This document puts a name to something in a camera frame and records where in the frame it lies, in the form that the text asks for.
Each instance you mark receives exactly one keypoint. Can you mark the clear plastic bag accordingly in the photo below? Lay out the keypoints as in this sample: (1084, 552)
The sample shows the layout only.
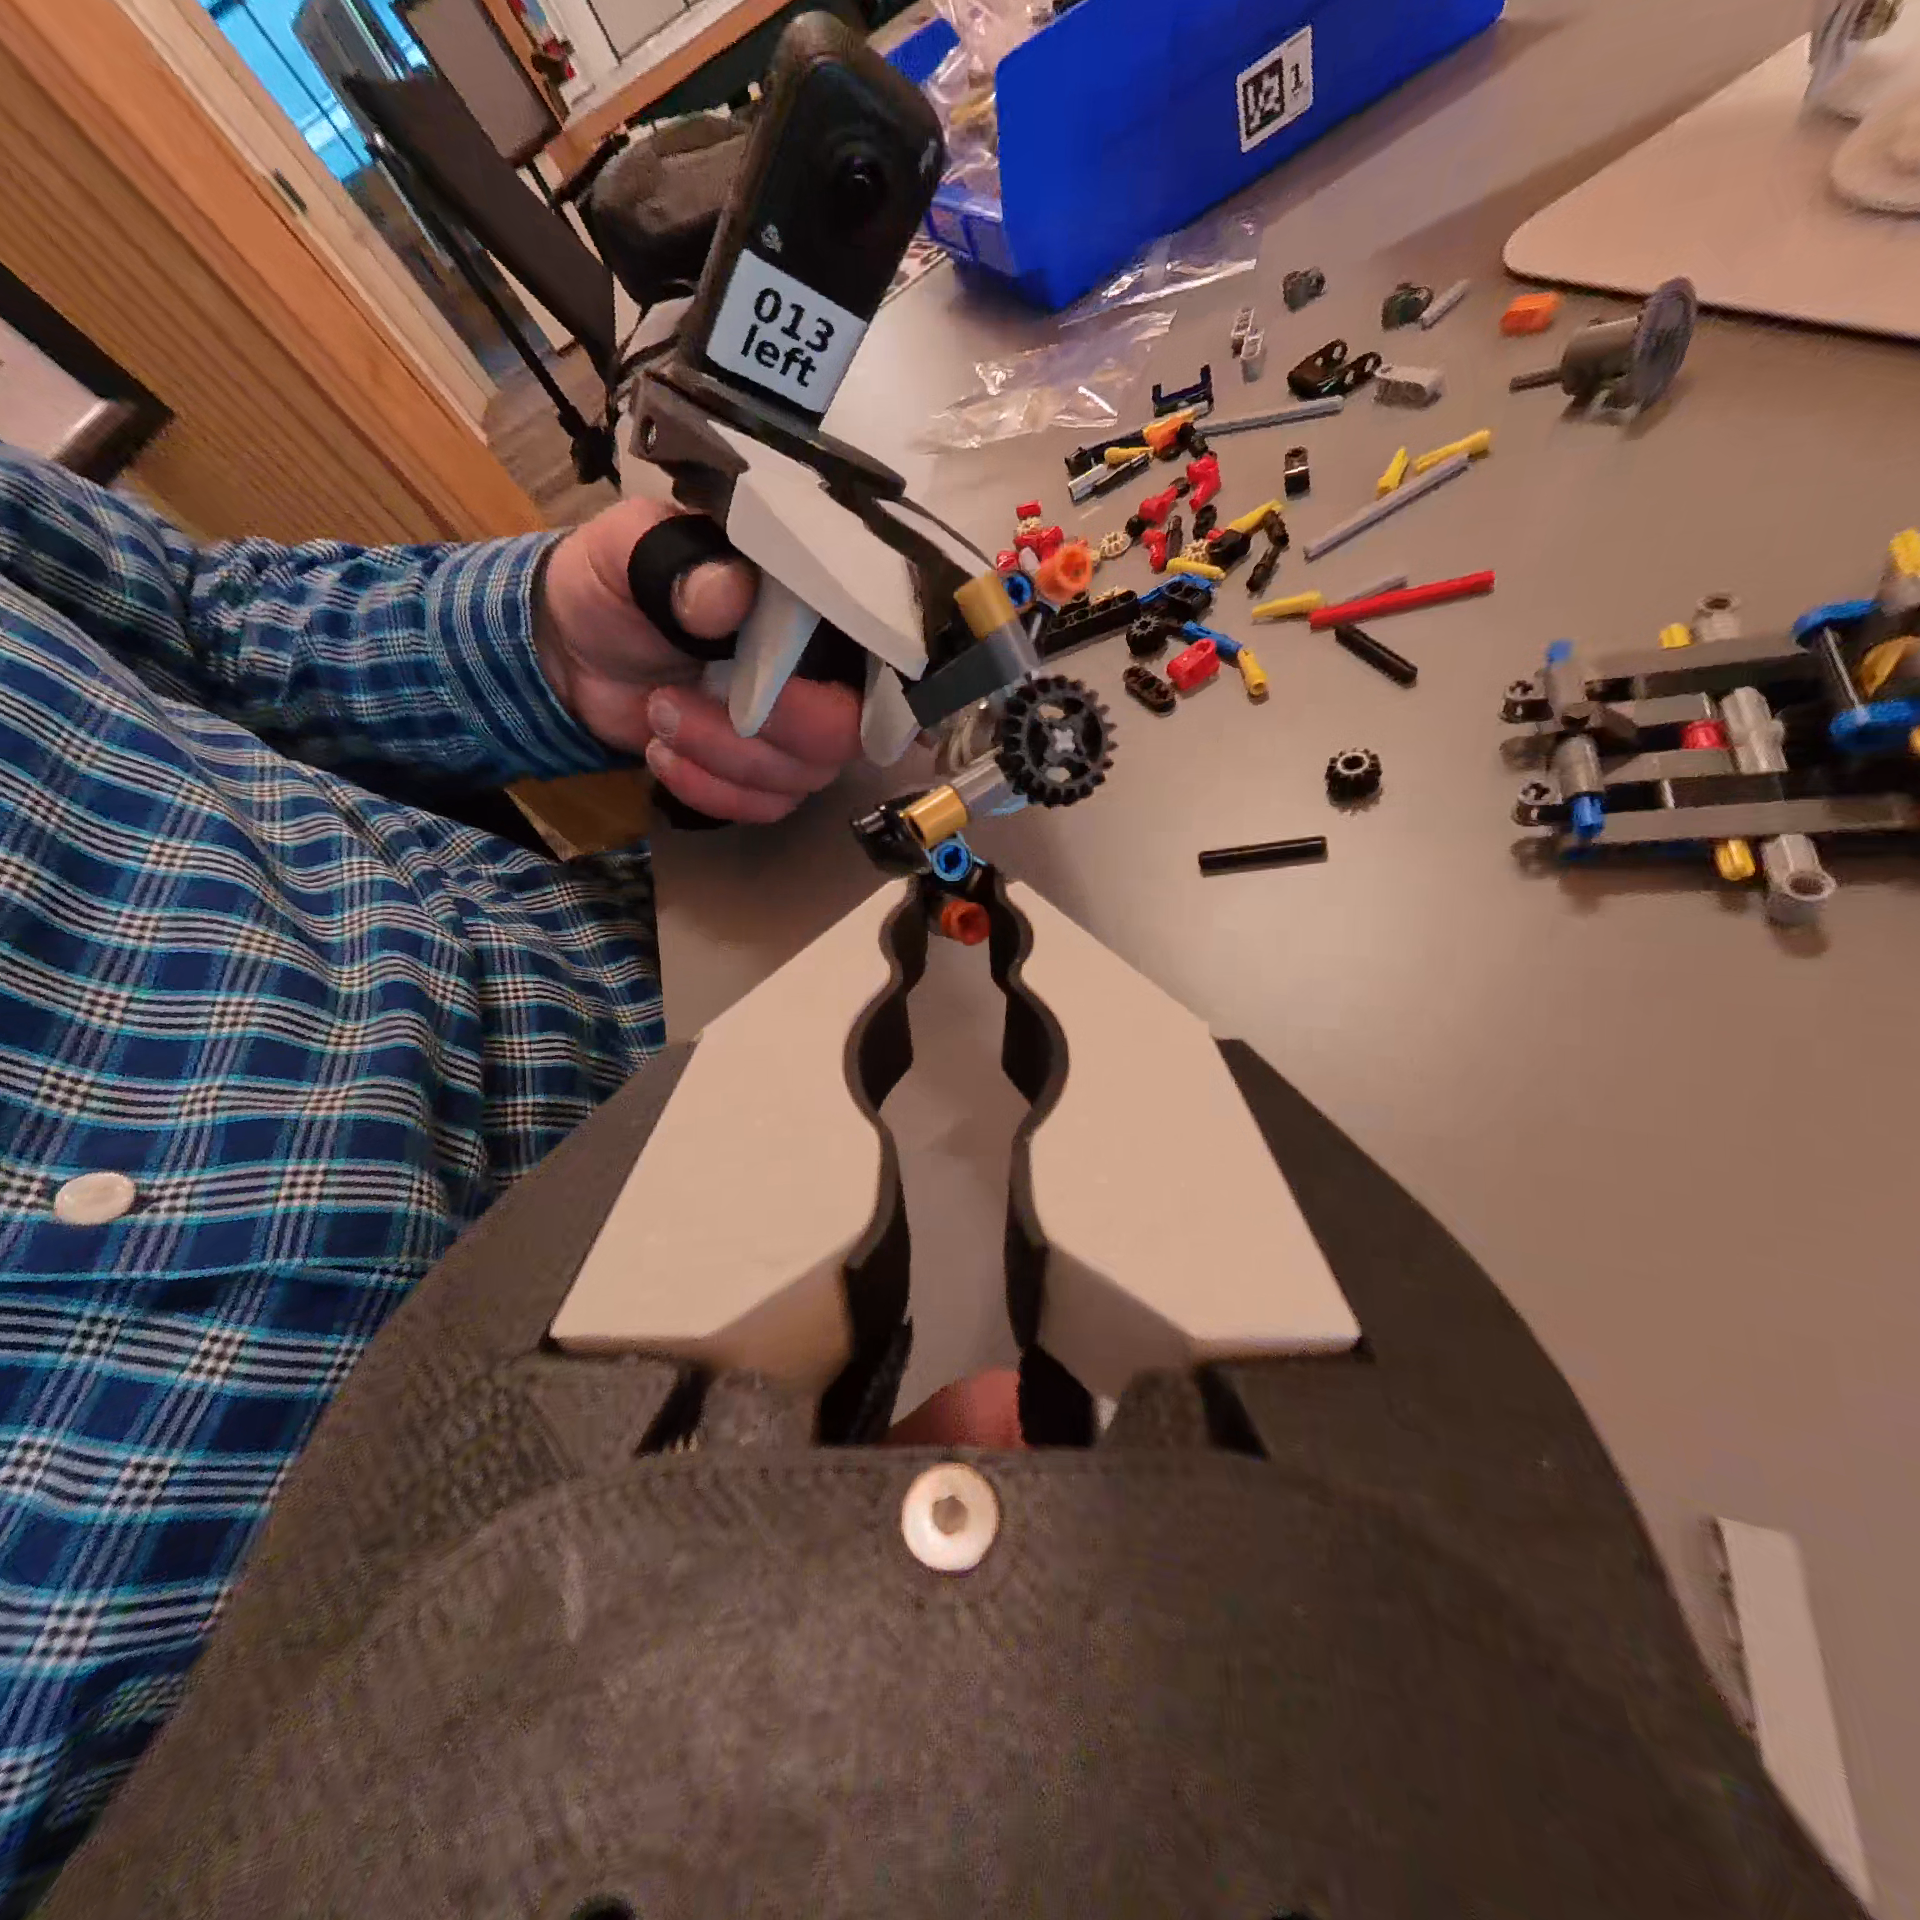
(1050, 382)
(1162, 270)

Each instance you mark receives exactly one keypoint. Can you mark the black lego axle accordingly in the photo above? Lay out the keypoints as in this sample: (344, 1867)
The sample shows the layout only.
(1263, 856)

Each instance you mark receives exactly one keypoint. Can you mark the pile of loose lego pieces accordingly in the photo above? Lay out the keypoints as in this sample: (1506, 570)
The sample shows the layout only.
(1194, 664)

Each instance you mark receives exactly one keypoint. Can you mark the person's left hand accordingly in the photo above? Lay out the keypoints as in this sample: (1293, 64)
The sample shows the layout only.
(599, 646)

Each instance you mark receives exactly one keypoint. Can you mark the person's left forearm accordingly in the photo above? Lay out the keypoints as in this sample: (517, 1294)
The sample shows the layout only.
(301, 630)

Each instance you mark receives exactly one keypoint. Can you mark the wooden cabinet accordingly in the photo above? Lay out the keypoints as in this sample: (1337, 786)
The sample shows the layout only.
(225, 299)

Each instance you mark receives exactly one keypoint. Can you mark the black backpack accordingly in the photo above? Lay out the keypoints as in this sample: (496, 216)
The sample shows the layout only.
(662, 210)

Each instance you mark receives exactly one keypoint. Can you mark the beige mat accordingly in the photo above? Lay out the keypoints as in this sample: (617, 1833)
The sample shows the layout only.
(1724, 210)

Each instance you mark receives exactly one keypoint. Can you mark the person's right hand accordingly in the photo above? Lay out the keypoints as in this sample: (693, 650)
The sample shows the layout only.
(961, 1411)

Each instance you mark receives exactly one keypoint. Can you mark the small lego gear subassembly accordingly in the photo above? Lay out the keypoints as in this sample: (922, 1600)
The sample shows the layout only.
(1060, 743)

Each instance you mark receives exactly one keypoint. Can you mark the white plastic object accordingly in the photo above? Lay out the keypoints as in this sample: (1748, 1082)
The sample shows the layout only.
(1876, 165)

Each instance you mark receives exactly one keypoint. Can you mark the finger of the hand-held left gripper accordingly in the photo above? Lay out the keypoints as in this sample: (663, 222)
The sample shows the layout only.
(818, 546)
(888, 725)

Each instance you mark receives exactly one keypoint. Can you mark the blue plastic bin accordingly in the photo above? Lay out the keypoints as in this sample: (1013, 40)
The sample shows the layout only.
(1141, 136)

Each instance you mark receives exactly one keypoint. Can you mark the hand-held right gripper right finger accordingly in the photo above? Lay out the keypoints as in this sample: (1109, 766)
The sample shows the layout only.
(1184, 1200)

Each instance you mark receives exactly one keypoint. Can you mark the person's plaid shirt torso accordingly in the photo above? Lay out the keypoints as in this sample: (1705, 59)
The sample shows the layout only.
(225, 1349)

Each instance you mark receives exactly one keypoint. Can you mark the grey lego car chassis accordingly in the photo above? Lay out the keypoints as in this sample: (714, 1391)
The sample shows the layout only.
(1665, 822)

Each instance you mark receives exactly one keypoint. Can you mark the dark grey lego wheel assembly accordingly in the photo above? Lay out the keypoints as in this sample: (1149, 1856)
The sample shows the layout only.
(1612, 353)

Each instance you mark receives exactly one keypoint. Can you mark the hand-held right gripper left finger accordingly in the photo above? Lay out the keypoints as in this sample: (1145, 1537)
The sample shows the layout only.
(721, 1200)

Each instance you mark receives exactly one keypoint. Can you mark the small black lego gear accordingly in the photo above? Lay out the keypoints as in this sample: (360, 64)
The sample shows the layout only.
(1353, 773)

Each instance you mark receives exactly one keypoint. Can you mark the white lego instruction booklet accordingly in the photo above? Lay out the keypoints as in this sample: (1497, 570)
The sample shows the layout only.
(1792, 1694)

